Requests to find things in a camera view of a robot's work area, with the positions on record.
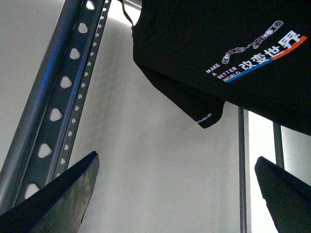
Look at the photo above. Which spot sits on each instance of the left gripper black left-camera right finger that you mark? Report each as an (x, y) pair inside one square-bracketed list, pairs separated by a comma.
[(288, 198)]

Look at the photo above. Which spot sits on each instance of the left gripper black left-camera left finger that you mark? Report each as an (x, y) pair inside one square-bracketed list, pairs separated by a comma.
[(60, 206)]

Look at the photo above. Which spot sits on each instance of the black printed t-shirt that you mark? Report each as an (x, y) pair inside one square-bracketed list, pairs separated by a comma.
[(255, 54)]

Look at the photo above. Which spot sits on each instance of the gold metal clothes hanger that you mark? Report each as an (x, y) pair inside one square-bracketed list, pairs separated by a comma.
[(126, 14)]

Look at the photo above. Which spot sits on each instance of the lower grey metal rail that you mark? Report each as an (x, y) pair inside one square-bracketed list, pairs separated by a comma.
[(278, 145)]

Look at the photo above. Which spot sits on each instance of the grey metal rail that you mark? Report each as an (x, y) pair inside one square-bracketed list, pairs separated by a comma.
[(242, 174), (278, 145)]

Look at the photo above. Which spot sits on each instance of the perforated grey steel post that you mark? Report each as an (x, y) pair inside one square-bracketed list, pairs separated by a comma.
[(43, 142)]

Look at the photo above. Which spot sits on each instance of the upper grey metal rail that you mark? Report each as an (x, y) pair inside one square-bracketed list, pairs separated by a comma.
[(242, 174)]

